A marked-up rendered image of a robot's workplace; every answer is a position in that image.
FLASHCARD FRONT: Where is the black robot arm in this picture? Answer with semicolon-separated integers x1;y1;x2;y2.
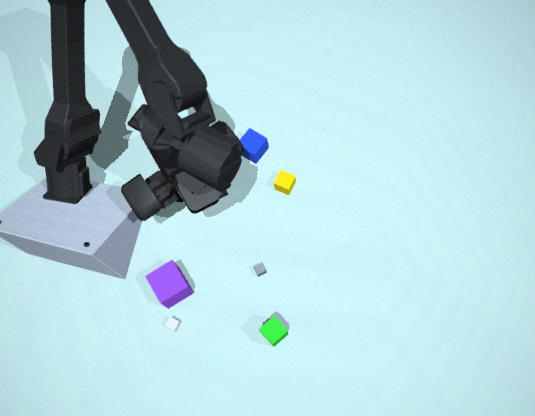
34;0;242;214

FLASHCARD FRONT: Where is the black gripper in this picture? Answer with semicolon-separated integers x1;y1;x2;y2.
121;120;244;222

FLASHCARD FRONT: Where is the yellow cube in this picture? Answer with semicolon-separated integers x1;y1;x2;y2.
274;170;296;195

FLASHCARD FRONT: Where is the purple block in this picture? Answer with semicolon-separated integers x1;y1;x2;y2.
145;260;194;309

